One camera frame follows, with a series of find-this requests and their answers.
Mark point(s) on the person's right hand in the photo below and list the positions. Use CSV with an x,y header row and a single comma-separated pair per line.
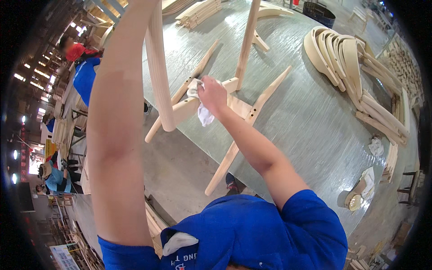
x,y
214,96

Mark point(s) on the person's right fingers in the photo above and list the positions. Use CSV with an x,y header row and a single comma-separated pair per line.
x,y
202,89

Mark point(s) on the white wiping cloth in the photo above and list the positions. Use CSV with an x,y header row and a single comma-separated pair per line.
x,y
204,116

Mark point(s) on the stack of wooden slats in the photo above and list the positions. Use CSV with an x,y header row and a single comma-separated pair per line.
x,y
199,12

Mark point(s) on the curved wooden boards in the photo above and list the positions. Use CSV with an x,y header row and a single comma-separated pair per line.
x,y
173,5

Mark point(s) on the person's legs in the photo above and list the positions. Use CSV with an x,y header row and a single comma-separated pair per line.
x,y
232,185

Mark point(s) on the stack of curved wooden backrests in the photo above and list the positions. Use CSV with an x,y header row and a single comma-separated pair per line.
x,y
332,54

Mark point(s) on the dark round bin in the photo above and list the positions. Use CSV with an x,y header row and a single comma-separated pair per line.
x,y
319,14

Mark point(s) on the stacks of wooden frames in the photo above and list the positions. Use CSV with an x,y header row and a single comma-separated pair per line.
x,y
65,130

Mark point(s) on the stack of wooden boards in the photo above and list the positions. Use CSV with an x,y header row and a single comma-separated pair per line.
x,y
154,226

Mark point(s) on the person's body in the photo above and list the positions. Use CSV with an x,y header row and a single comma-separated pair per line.
x,y
253,229

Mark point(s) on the white cloth in chest pocket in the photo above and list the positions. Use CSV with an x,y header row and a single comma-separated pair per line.
x,y
179,242

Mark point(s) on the small unfinished wooden stool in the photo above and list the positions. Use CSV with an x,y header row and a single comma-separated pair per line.
x,y
358,17

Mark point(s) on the pile of wooden chair rails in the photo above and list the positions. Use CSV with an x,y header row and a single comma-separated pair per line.
x,y
381,111

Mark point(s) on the crumpled white rag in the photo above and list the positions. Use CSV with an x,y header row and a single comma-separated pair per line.
x,y
376,146

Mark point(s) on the white rag with glue bowl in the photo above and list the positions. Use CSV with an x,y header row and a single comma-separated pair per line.
x,y
362,189

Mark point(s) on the stack of short wooden strips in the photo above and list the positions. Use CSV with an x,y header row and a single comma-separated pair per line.
x,y
390,163

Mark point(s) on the rack of wooden parts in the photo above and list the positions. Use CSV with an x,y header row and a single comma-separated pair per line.
x,y
406,67

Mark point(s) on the printed poster board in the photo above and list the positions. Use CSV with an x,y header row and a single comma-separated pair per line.
x,y
64,258

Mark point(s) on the dark wooden stool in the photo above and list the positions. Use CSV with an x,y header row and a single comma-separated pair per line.
x,y
409,189

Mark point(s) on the unfinished wooden chair frame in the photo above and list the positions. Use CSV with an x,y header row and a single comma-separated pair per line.
x,y
162,84

